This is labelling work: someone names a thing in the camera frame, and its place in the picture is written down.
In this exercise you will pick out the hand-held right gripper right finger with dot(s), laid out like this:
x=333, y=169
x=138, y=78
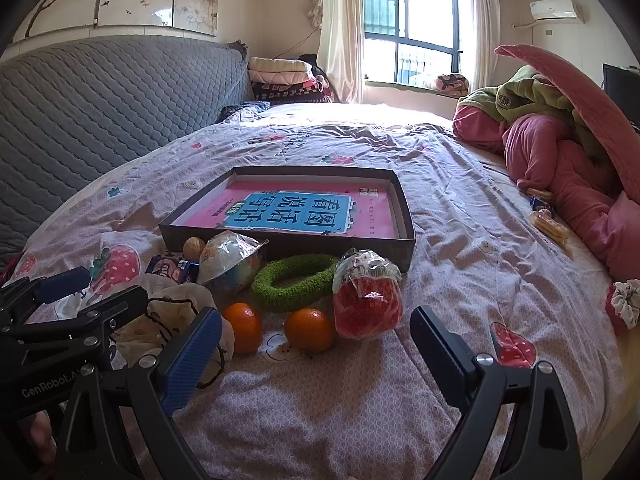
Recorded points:
x=442, y=357

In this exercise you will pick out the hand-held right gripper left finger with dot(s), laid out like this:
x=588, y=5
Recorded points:
x=192, y=360

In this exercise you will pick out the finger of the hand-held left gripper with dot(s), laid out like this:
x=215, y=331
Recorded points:
x=117, y=306
x=62, y=281

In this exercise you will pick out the white pouch with black trim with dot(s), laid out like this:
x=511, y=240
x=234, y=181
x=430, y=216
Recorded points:
x=170, y=305

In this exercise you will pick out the orange tangerine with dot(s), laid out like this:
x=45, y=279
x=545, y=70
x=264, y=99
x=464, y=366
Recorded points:
x=243, y=327
x=310, y=330

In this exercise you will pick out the red toy egg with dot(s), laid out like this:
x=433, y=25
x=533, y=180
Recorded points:
x=367, y=305

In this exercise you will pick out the brown walnut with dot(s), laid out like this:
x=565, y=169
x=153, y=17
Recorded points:
x=193, y=248

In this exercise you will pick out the white toy egg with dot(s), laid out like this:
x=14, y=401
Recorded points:
x=227, y=260

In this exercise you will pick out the dark cardboard box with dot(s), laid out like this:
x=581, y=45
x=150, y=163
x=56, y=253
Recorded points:
x=310, y=244

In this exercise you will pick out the grey quilted headboard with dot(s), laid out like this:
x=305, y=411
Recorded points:
x=100, y=120

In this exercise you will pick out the pink and blue book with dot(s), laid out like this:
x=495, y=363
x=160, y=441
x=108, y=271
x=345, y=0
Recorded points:
x=240, y=192

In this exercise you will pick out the yellow biscuit packet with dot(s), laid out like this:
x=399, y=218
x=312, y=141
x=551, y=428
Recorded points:
x=550, y=228
x=540, y=193

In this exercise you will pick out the blue snack wrapper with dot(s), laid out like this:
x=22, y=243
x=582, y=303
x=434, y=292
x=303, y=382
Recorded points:
x=542, y=206

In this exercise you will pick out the floral scrunchie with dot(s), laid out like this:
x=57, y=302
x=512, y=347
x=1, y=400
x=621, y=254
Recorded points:
x=625, y=305

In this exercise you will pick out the pink quilt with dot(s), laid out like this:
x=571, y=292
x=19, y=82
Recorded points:
x=550, y=160

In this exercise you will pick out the dark blue cloth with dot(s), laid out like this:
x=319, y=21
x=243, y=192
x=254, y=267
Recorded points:
x=245, y=109

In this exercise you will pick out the patterned windowsill cushion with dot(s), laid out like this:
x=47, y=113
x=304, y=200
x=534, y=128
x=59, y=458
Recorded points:
x=452, y=85

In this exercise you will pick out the stack of folded blankets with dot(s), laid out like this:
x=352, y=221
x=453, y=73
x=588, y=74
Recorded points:
x=285, y=80

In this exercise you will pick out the green fleece blanket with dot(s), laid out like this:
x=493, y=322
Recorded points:
x=540, y=90

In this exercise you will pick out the dark framed window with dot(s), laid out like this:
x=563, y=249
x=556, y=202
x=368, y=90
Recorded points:
x=425, y=45

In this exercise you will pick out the black television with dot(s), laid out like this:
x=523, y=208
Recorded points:
x=622, y=92

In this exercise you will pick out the cream curtain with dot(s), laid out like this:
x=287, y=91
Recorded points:
x=340, y=35
x=484, y=35

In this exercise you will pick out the white air conditioner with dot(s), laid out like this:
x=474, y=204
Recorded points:
x=555, y=9

